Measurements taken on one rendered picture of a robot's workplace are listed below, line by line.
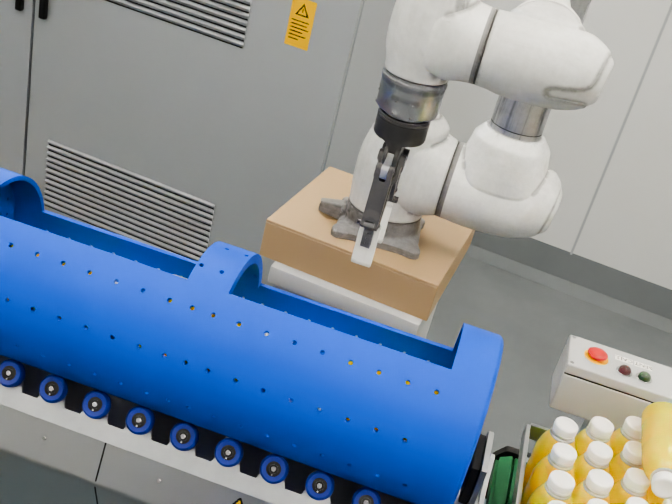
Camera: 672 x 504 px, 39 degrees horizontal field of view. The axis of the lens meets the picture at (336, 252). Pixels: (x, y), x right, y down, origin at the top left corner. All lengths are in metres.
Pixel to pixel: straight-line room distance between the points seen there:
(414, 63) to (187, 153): 1.97
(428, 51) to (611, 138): 2.85
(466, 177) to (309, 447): 0.66
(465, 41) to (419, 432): 0.54
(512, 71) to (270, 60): 1.75
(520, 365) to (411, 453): 2.33
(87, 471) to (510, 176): 0.91
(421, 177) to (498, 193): 0.15
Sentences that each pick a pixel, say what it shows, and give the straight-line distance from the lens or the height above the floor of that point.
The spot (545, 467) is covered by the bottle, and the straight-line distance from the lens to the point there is 1.56.
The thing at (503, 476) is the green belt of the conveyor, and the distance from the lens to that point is 1.74.
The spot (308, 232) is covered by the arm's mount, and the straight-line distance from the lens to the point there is 1.87.
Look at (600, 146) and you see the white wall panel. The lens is 4.08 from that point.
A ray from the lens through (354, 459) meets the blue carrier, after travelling 1.40.
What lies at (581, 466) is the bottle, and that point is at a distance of 1.59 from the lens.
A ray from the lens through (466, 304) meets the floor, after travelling 3.92.
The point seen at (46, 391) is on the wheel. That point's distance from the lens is 1.59.
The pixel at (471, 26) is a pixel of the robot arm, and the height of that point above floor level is 1.67.
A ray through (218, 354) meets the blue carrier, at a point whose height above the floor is 1.16.
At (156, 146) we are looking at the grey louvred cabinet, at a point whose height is 0.59.
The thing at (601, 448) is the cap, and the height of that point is 1.08.
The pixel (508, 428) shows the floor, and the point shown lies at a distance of 3.36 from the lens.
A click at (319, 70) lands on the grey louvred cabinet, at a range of 2.88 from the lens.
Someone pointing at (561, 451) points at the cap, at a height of 1.08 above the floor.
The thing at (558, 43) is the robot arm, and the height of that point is 1.68.
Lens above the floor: 2.00
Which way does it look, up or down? 30 degrees down
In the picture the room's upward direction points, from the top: 15 degrees clockwise
